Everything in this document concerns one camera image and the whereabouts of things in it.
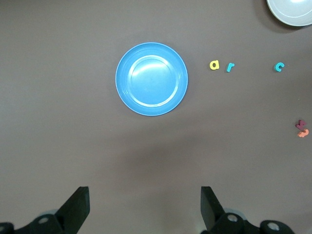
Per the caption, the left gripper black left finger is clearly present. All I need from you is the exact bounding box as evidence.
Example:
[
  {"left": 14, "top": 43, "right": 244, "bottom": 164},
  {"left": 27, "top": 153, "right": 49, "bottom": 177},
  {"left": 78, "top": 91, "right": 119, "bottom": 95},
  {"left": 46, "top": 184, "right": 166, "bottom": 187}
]
[{"left": 0, "top": 186, "right": 90, "bottom": 234}]

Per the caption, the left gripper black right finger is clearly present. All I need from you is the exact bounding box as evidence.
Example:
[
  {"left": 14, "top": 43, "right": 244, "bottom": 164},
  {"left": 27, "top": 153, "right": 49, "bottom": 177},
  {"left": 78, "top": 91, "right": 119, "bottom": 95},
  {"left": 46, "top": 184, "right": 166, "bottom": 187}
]
[{"left": 200, "top": 186, "right": 294, "bottom": 234}]

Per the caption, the brown table cover mat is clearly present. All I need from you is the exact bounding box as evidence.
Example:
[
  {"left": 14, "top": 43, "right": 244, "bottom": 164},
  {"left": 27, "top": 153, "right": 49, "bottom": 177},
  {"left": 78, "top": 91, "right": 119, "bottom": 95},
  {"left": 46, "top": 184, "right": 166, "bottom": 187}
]
[{"left": 0, "top": 0, "right": 312, "bottom": 234}]

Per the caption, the blue plate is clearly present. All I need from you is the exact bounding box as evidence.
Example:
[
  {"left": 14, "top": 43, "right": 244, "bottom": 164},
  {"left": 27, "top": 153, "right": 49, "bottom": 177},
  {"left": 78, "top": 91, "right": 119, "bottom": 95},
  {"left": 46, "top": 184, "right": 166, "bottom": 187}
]
[{"left": 115, "top": 42, "right": 189, "bottom": 117}]

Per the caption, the beige plate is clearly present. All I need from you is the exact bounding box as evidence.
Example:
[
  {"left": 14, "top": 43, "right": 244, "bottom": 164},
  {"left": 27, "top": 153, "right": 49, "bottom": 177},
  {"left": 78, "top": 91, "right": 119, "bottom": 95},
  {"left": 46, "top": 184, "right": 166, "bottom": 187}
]
[{"left": 266, "top": 0, "right": 312, "bottom": 27}]

